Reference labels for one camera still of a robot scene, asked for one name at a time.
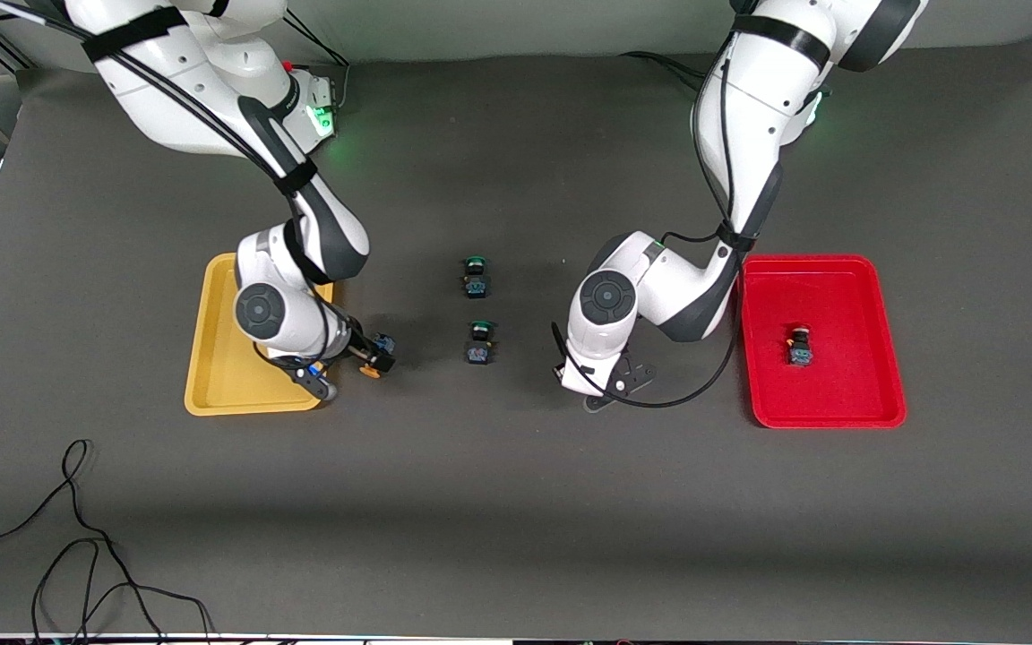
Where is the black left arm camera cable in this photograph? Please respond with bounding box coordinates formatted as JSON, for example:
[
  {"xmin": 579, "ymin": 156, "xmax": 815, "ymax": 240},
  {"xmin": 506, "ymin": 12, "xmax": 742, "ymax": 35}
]
[{"xmin": 550, "ymin": 36, "xmax": 745, "ymax": 410}]

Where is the yellow plastic tray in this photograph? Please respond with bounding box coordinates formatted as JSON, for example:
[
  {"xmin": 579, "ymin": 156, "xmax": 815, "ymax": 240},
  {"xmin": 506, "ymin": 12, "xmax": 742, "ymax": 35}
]
[{"xmin": 184, "ymin": 253, "xmax": 338, "ymax": 417}]

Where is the black right arm base cable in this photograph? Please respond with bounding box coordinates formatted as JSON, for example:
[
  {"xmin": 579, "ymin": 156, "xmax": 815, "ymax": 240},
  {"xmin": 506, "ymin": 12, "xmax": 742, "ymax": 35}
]
[{"xmin": 288, "ymin": 18, "xmax": 351, "ymax": 108}]

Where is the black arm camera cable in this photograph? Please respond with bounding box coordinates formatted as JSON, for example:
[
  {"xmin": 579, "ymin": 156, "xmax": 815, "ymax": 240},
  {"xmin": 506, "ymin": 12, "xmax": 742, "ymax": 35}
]
[
  {"xmin": 550, "ymin": 36, "xmax": 745, "ymax": 410},
  {"xmin": 0, "ymin": 0, "xmax": 320, "ymax": 194}
]

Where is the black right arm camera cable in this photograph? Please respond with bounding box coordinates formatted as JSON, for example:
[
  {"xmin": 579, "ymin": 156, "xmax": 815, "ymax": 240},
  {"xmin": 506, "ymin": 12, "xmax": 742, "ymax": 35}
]
[{"xmin": 0, "ymin": 0, "xmax": 320, "ymax": 194}]

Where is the red plastic tray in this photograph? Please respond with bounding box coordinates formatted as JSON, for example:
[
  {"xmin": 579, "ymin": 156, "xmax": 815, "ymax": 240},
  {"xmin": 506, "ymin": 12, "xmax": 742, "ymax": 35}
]
[{"xmin": 735, "ymin": 254, "xmax": 908, "ymax": 430}]

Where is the yellow push button switch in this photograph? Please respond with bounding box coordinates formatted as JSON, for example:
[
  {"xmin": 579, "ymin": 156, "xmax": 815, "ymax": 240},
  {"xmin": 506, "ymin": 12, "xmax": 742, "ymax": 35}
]
[{"xmin": 359, "ymin": 333, "xmax": 397, "ymax": 380}]

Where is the thin black loose cable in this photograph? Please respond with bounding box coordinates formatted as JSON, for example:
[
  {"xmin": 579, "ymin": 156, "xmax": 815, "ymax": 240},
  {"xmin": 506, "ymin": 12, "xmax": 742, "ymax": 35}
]
[{"xmin": 0, "ymin": 439, "xmax": 215, "ymax": 645}]

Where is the black arm base cable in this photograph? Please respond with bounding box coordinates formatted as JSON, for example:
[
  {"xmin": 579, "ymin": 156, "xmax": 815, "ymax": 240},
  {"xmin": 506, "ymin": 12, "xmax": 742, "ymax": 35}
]
[
  {"xmin": 288, "ymin": 18, "xmax": 351, "ymax": 108},
  {"xmin": 619, "ymin": 49, "xmax": 705, "ymax": 90}
]

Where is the black left arm base cable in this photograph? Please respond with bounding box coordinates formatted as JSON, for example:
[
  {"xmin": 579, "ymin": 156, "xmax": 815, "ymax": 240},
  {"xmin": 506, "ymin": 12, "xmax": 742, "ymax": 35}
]
[{"xmin": 619, "ymin": 49, "xmax": 705, "ymax": 90}]

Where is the dark grey table cloth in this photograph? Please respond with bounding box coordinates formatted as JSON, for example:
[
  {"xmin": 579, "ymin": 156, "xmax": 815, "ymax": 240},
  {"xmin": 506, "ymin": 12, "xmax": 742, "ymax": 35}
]
[{"xmin": 0, "ymin": 36, "xmax": 1032, "ymax": 639}]

